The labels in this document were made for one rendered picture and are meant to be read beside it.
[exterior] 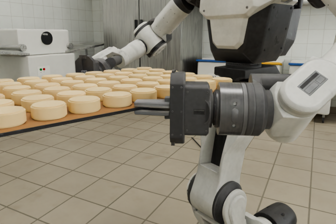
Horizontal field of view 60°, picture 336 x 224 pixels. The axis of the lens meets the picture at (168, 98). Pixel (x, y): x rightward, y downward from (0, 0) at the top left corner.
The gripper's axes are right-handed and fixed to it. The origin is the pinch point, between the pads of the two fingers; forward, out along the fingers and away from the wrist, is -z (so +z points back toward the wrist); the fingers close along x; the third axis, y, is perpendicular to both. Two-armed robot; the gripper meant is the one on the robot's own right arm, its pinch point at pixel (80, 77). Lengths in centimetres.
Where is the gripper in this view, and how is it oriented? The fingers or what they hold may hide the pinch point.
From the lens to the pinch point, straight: 87.6
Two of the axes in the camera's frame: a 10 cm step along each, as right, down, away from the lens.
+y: 10.0, 0.2, -0.8
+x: 0.1, -9.8, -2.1
